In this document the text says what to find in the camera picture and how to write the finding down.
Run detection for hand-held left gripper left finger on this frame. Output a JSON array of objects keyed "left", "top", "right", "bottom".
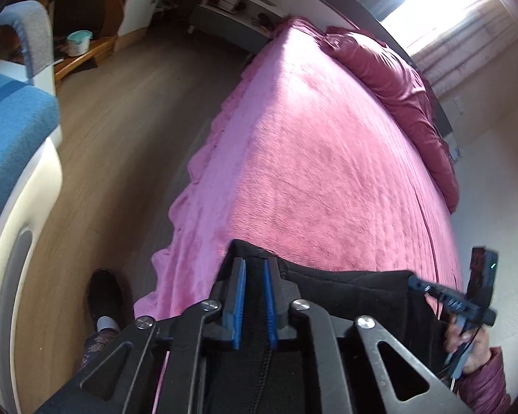
[{"left": 35, "top": 256, "right": 248, "bottom": 414}]

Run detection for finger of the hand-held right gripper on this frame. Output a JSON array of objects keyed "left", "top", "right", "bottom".
[{"left": 408, "top": 273, "right": 470, "bottom": 312}]

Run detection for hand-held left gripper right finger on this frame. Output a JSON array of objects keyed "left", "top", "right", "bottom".
[{"left": 263, "top": 256, "right": 476, "bottom": 414}]

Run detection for black pants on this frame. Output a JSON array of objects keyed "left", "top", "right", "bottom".
[{"left": 216, "top": 239, "right": 452, "bottom": 414}]

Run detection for person's right forearm maroon sleeve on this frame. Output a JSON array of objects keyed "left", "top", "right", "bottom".
[{"left": 455, "top": 347, "right": 514, "bottom": 414}]

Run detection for person's right hand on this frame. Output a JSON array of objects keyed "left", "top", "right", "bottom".
[{"left": 443, "top": 322, "right": 492, "bottom": 376}]

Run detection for person's black slipper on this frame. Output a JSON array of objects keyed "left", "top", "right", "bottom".
[{"left": 87, "top": 268, "right": 124, "bottom": 333}]

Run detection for person's patterned trouser leg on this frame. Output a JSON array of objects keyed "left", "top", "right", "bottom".
[{"left": 81, "top": 327, "right": 122, "bottom": 369}]

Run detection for pink fleece bed blanket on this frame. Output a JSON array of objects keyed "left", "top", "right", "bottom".
[{"left": 134, "top": 16, "right": 464, "bottom": 414}]

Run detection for maroon duvet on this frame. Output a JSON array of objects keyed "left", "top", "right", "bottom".
[{"left": 326, "top": 26, "right": 460, "bottom": 214}]

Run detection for striped curtain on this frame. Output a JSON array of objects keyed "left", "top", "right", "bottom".
[{"left": 341, "top": 0, "right": 516, "bottom": 98}]

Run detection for white and grey nightstand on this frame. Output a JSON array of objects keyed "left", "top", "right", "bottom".
[{"left": 188, "top": 0, "right": 286, "bottom": 55}]

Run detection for blue and white sofa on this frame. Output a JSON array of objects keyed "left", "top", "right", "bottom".
[{"left": 0, "top": 62, "right": 65, "bottom": 414}]

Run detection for teal plastic container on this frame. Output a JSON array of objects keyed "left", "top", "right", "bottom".
[{"left": 66, "top": 30, "right": 92, "bottom": 57}]

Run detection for white cabinet panel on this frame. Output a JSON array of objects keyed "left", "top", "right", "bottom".
[{"left": 117, "top": 0, "right": 176, "bottom": 39}]

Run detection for wooden shelf unit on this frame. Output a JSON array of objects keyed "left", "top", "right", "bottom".
[{"left": 23, "top": 0, "right": 139, "bottom": 82}]

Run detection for grey arched chair back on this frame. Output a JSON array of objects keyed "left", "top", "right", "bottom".
[{"left": 0, "top": 0, "right": 55, "bottom": 96}]

